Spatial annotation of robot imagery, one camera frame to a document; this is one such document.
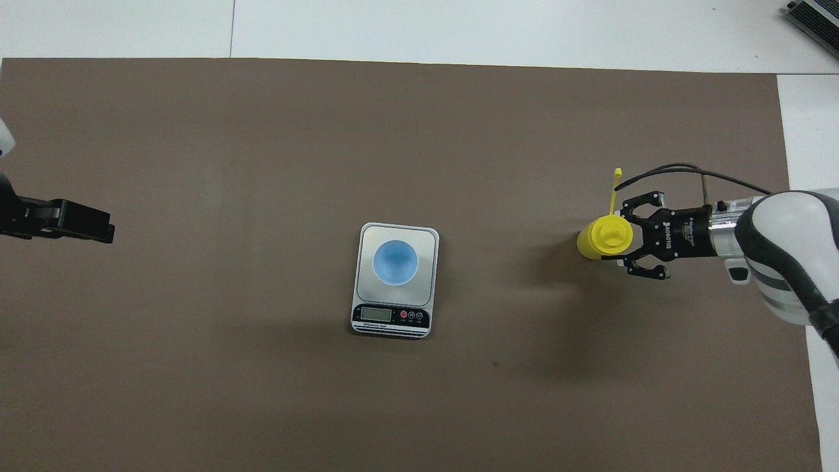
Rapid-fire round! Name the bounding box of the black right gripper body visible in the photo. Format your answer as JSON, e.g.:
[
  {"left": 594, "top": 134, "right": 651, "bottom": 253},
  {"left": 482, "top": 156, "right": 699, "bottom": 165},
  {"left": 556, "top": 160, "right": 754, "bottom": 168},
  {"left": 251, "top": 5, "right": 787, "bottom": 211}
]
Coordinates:
[{"left": 638, "top": 206, "right": 716, "bottom": 260}]

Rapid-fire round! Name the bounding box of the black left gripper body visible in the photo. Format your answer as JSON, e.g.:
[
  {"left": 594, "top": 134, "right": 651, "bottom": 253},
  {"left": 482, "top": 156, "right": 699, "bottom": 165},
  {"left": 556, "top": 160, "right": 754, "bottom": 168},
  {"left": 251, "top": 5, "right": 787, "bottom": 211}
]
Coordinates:
[{"left": 0, "top": 173, "right": 64, "bottom": 241}]

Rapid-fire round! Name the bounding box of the yellow squeeze bottle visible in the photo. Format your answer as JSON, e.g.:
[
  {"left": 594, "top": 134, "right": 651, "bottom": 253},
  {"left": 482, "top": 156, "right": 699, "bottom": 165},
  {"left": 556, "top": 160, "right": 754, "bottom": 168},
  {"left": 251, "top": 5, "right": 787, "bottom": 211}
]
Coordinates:
[{"left": 577, "top": 168, "right": 635, "bottom": 261}]

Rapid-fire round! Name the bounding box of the light blue plastic cup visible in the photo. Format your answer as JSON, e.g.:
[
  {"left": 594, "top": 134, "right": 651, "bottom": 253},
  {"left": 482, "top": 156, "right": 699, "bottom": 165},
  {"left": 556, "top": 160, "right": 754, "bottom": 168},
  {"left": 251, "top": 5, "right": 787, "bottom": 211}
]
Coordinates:
[{"left": 372, "top": 240, "right": 420, "bottom": 286}]

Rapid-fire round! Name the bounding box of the silver digital kitchen scale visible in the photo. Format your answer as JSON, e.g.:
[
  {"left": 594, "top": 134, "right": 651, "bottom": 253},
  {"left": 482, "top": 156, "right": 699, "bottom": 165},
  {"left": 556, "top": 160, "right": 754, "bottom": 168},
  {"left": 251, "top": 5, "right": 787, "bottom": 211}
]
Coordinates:
[{"left": 350, "top": 222, "right": 440, "bottom": 340}]

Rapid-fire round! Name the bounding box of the brown table mat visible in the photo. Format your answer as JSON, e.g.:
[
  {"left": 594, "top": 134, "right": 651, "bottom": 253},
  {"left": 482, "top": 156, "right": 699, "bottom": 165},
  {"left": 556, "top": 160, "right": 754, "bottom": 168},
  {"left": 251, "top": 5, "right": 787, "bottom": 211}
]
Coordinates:
[{"left": 0, "top": 58, "right": 823, "bottom": 472}]

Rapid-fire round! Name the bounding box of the grey metal device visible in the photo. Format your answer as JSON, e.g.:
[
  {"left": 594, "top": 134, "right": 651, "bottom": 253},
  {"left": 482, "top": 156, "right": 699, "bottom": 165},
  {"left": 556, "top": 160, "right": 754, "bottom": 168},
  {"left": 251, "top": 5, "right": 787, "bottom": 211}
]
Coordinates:
[{"left": 785, "top": 0, "right": 839, "bottom": 63}]

